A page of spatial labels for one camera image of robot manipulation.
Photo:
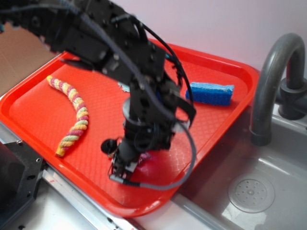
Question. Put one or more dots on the blue sponge block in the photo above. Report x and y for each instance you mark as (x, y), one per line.
(214, 94)

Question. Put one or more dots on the aluminium frame rail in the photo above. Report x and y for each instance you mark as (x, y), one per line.
(59, 205)

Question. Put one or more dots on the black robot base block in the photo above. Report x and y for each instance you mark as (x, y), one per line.
(20, 172)

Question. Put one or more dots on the grey plastic faucet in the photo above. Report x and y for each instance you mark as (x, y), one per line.
(281, 82)

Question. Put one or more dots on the grey plastic sink basin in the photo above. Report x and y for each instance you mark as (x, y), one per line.
(283, 162)

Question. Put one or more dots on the light blue cloth piece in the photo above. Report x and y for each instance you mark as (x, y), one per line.
(124, 87)

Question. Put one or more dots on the round sink drain cover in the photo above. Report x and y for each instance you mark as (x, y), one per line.
(251, 193)

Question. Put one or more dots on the brown cardboard box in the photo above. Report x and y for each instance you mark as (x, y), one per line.
(21, 54)

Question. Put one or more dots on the red plastic tray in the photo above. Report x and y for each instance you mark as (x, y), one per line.
(41, 116)

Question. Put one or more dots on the multicolour twisted rope toy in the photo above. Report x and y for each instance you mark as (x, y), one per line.
(82, 115)

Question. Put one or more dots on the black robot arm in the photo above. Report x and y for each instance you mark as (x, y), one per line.
(108, 40)

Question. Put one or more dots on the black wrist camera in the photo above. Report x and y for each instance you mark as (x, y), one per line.
(109, 147)

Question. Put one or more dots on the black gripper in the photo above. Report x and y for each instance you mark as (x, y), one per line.
(135, 146)

